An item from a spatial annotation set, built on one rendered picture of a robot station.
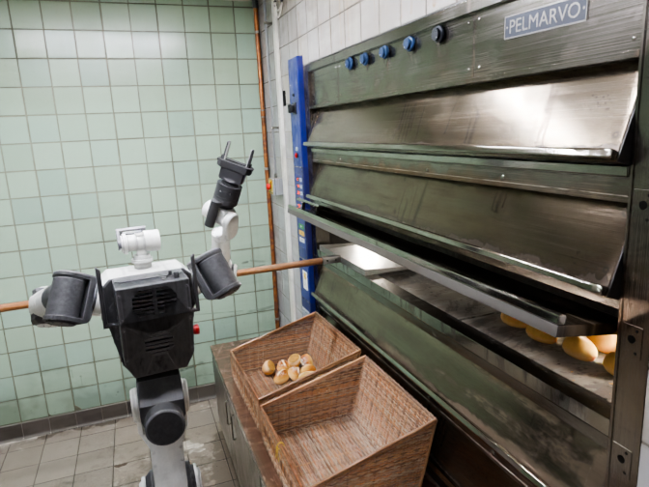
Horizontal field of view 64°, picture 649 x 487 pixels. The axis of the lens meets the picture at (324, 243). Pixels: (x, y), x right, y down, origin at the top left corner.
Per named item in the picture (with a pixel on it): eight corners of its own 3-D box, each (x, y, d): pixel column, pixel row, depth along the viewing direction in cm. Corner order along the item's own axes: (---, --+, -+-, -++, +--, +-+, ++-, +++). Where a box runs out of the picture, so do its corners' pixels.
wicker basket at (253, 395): (319, 358, 281) (317, 309, 275) (365, 407, 230) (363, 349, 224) (230, 377, 264) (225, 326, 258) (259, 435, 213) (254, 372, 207)
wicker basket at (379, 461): (368, 412, 226) (366, 353, 220) (440, 493, 175) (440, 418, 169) (260, 439, 210) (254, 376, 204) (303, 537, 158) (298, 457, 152)
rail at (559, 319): (287, 207, 262) (291, 208, 263) (557, 326, 98) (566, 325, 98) (288, 203, 262) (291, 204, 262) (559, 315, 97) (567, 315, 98)
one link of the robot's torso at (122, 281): (223, 372, 157) (211, 258, 149) (101, 402, 143) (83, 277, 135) (201, 339, 183) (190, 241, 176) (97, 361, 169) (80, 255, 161)
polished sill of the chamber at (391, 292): (327, 254, 275) (326, 246, 274) (630, 430, 110) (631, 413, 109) (317, 256, 273) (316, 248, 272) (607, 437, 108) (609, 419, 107)
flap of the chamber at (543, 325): (287, 213, 262) (324, 214, 270) (555, 338, 98) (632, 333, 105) (287, 207, 262) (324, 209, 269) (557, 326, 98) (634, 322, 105)
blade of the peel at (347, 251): (364, 275, 218) (364, 270, 218) (319, 249, 269) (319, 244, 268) (438, 264, 230) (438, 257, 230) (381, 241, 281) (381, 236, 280)
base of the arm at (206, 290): (240, 290, 177) (243, 283, 166) (207, 308, 172) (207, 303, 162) (219, 251, 178) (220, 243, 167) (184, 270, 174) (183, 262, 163)
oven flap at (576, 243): (313, 199, 266) (324, 161, 264) (614, 298, 102) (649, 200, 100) (305, 196, 264) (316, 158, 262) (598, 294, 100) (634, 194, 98)
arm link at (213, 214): (244, 198, 182) (236, 227, 186) (221, 186, 186) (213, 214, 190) (224, 202, 172) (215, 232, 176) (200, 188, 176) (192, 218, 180)
